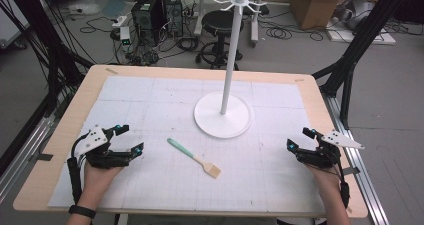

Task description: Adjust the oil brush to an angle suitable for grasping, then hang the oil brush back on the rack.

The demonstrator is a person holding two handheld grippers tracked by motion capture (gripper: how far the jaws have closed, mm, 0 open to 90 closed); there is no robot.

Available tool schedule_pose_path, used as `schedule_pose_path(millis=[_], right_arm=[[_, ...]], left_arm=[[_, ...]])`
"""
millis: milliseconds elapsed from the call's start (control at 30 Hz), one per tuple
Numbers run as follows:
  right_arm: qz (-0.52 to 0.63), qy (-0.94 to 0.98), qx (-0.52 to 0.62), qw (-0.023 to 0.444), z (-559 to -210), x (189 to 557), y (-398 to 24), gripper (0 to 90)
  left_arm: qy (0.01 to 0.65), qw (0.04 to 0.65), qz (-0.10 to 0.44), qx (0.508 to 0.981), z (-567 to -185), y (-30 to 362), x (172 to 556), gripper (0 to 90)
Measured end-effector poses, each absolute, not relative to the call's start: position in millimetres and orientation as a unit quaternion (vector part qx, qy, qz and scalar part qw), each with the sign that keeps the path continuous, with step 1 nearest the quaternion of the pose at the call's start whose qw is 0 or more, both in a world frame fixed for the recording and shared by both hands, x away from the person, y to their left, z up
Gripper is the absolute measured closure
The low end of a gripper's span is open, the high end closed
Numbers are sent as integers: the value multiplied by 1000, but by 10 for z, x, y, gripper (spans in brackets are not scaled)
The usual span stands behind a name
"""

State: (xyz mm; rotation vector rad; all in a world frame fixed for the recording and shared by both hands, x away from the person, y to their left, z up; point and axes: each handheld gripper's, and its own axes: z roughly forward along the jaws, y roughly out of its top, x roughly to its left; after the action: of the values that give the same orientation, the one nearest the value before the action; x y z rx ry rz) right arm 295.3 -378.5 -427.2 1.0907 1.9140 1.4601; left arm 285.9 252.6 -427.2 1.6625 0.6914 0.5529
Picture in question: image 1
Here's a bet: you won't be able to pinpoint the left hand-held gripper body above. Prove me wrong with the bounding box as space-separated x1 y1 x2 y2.
78 124 134 170

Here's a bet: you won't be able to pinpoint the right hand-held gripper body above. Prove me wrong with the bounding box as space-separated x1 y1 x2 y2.
294 128 365 170

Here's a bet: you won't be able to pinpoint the teal handled wooden spatula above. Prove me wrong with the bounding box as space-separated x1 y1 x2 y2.
166 137 222 180

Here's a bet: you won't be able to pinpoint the white hook stand rack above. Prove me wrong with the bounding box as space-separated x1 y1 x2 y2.
193 0 268 140

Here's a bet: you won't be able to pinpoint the person's left hand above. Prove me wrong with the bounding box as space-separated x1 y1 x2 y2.
79 161 125 205

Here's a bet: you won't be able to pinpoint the person's right hand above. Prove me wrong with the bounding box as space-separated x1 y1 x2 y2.
304 163 344 201

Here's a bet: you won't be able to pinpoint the black tape strip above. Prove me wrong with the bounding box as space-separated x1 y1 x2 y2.
342 166 362 176
27 152 55 163

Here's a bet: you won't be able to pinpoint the white grid mat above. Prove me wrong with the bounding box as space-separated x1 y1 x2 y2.
48 75 326 213

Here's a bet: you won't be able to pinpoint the wooden table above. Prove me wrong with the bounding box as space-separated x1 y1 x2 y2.
13 64 369 219

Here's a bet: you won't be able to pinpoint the black wristband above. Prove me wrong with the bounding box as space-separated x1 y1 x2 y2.
68 204 97 220

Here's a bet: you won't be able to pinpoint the white box with green display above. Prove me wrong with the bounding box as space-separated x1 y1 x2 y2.
118 26 132 47

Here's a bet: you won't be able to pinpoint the white power strip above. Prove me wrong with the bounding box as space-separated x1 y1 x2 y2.
111 15 129 29

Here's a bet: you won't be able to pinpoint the white flat board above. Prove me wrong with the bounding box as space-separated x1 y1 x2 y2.
325 19 397 46

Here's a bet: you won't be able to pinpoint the large black computer tower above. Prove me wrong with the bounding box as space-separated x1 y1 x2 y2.
130 0 165 48

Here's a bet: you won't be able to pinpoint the cardboard box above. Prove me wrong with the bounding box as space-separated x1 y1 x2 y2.
288 0 351 31

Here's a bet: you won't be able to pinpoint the small black computer tower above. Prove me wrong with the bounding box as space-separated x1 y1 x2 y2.
161 0 185 39

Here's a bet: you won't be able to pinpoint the grey rounded device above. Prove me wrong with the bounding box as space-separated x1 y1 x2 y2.
334 0 377 31

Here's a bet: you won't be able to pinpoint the black round stool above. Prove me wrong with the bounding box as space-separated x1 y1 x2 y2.
194 9 245 71

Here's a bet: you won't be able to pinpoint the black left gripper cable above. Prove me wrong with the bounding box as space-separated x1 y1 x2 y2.
66 133 92 205

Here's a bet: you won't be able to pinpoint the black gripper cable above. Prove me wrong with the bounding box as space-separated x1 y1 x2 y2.
66 133 92 205
334 160 352 210

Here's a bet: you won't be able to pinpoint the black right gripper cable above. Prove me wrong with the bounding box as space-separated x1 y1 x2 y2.
334 160 352 210

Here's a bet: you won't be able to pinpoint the aluminium rail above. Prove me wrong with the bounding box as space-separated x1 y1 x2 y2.
321 93 390 225
0 114 57 204

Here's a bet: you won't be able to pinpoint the coiled black floor cable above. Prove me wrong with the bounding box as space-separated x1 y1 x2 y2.
265 26 293 41

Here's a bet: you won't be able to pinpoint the black metal frame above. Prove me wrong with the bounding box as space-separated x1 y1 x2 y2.
312 0 418 130
0 0 95 120

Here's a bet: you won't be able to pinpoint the grey metal stand post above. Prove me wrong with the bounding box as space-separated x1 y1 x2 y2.
249 0 268 49
193 0 208 37

